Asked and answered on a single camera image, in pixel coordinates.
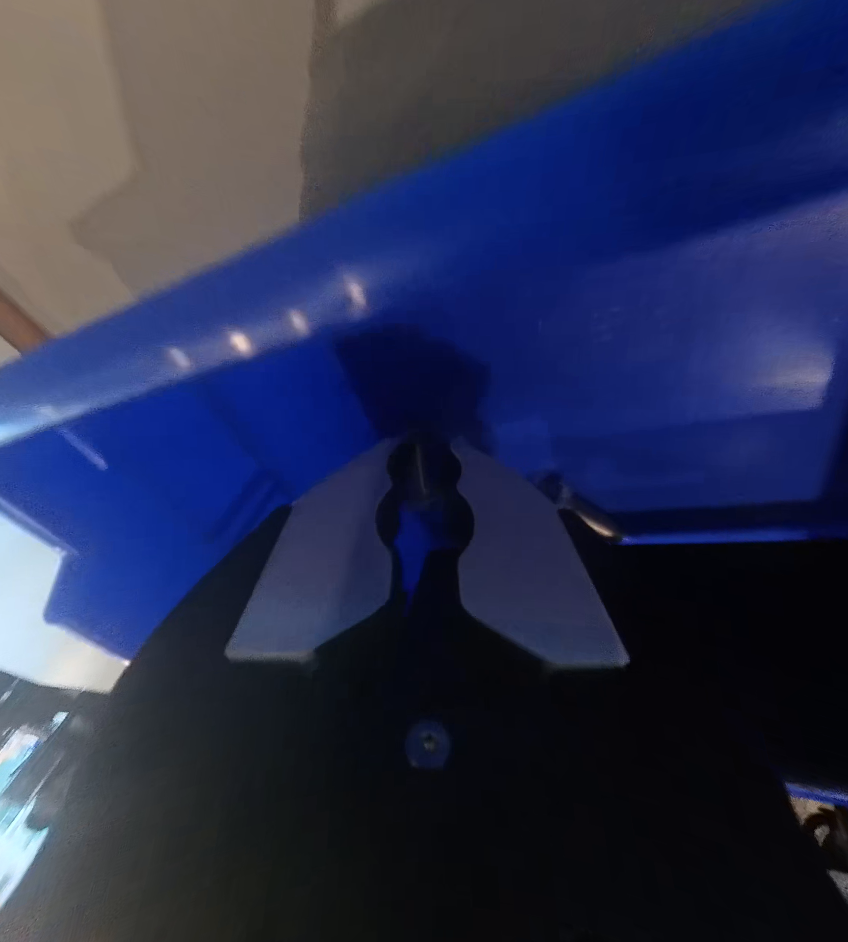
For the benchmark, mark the blue plastic parts bin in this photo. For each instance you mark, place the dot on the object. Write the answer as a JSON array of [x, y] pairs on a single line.
[[512, 279]]

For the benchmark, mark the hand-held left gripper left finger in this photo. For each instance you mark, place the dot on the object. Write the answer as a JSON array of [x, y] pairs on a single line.
[[313, 574]]

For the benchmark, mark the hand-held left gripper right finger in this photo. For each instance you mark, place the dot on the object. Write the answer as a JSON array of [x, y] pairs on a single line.
[[534, 581]]

